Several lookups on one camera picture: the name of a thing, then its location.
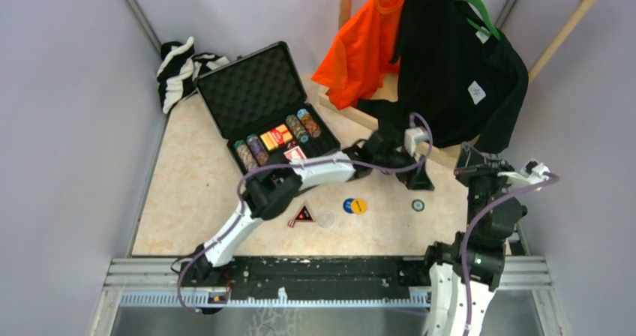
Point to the red yellow chip stack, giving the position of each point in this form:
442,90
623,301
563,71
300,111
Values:
309,124

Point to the black white striped cloth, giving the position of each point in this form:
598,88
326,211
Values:
180,69

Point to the green orange chip stack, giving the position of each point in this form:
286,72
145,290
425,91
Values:
297,129

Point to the black red triangle token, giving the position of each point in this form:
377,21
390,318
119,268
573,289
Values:
303,215

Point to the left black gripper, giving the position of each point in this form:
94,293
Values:
419,179

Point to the green 20 chip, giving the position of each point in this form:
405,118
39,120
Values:
418,205

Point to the clear dealer button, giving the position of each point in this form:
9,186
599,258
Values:
325,219

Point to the aluminium frame rail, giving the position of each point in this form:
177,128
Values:
155,282

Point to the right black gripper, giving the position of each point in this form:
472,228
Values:
472,163

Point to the yellow big blind button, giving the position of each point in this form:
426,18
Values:
358,206

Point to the green clothes hanger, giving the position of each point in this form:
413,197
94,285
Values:
482,11

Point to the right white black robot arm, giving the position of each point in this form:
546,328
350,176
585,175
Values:
465,275

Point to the blue small blind button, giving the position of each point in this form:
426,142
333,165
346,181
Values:
347,205

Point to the red playing card deck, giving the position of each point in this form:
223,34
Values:
295,153

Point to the orange boxed card deck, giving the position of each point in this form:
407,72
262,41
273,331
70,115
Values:
276,137

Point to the blue orange chip stack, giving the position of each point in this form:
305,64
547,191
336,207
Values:
245,155

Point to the orange t-shirt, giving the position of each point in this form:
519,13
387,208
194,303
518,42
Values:
359,58

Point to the black t-shirt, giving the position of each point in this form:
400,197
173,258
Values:
467,84

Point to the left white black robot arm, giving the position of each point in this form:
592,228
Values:
266,192

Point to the purple black chip stack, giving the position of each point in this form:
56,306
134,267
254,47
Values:
258,149

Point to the black poker set case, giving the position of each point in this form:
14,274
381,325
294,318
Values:
256,93

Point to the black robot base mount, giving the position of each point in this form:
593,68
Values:
355,278

